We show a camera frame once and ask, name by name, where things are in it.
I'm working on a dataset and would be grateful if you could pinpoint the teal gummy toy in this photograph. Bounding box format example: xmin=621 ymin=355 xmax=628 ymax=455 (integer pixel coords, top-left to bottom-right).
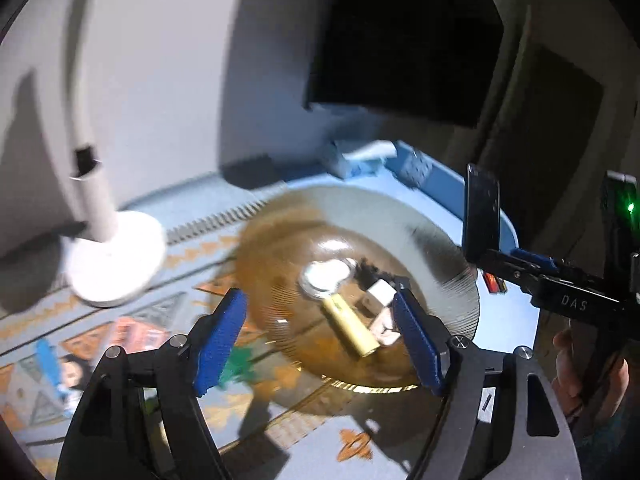
xmin=217 ymin=347 xmax=257 ymax=389

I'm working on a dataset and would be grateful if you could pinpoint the yellow rectangular lighter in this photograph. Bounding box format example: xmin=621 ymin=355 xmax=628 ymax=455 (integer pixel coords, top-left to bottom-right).
xmin=322 ymin=294 xmax=380 ymax=358

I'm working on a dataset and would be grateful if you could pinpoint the white charger cube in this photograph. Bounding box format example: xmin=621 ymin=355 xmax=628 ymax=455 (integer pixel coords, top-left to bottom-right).
xmin=367 ymin=278 xmax=396 ymax=312

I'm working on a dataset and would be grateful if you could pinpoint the amber ribbed glass plate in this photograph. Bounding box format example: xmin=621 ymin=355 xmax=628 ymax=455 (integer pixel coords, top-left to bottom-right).
xmin=234 ymin=185 xmax=482 ymax=396

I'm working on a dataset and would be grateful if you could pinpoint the round correction tape dispenser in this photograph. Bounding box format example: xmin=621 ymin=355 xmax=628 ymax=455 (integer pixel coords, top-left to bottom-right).
xmin=298 ymin=258 xmax=356 ymax=299

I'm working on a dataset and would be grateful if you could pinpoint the big-head doll figure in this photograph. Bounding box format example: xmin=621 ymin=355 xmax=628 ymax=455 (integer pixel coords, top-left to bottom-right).
xmin=58 ymin=354 xmax=92 ymax=401

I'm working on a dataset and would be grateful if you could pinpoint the blue utility knife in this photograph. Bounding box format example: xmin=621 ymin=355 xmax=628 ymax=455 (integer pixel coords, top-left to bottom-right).
xmin=36 ymin=338 xmax=66 ymax=399

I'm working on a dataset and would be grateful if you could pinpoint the black-haired small figure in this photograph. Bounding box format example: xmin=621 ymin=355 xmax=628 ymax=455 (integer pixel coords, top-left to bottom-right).
xmin=354 ymin=258 xmax=385 ymax=290

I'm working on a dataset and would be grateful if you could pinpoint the person's right hand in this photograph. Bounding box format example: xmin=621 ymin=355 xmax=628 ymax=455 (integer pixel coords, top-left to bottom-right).
xmin=551 ymin=321 xmax=630 ymax=425

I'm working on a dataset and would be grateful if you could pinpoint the red orange small object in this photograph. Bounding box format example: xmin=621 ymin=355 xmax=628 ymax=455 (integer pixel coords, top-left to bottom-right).
xmin=482 ymin=272 xmax=508 ymax=295

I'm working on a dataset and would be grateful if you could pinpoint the patterned woven table mat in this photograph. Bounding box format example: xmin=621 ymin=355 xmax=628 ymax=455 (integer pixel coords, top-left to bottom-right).
xmin=1 ymin=200 xmax=420 ymax=479

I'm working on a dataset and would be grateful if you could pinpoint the white desk lamp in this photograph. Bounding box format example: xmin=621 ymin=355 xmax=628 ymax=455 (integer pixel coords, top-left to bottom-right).
xmin=64 ymin=0 xmax=167 ymax=309

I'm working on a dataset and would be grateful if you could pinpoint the pill blister pack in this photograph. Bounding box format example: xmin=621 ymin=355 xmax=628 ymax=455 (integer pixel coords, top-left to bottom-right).
xmin=397 ymin=150 xmax=433 ymax=188

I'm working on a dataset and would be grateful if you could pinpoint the tissue pack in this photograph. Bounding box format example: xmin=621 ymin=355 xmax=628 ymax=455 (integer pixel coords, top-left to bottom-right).
xmin=319 ymin=140 xmax=397 ymax=180

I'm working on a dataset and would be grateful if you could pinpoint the black monitor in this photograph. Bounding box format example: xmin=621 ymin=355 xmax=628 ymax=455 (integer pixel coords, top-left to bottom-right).
xmin=305 ymin=0 xmax=504 ymax=128

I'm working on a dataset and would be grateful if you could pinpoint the black phone on mount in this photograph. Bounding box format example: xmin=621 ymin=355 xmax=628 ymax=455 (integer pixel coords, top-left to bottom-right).
xmin=462 ymin=164 xmax=500 ymax=266

